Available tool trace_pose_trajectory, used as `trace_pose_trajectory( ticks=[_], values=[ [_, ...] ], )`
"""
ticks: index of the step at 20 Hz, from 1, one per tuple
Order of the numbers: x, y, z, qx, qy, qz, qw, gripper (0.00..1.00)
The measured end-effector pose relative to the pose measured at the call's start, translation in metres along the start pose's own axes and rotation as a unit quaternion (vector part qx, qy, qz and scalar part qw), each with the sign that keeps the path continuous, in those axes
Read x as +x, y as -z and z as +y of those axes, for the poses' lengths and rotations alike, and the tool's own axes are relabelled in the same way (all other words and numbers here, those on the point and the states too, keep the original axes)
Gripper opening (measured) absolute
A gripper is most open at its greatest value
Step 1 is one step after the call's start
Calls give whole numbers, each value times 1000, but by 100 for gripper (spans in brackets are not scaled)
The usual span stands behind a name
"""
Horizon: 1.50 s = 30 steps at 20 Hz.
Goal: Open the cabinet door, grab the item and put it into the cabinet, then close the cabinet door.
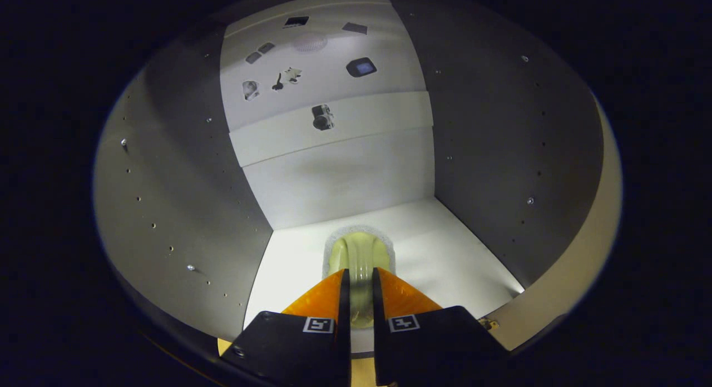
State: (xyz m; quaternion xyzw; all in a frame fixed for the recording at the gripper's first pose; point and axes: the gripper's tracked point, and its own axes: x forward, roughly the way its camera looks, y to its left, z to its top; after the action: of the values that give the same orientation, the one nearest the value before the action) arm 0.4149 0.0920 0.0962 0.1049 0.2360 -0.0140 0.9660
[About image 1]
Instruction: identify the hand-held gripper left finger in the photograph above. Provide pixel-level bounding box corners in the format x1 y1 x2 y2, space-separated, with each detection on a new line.
221 267 352 387

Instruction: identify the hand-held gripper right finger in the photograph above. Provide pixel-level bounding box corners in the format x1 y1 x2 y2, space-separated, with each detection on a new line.
372 267 510 387

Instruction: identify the grey cabinet body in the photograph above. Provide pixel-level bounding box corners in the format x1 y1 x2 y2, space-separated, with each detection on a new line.
93 0 604 371

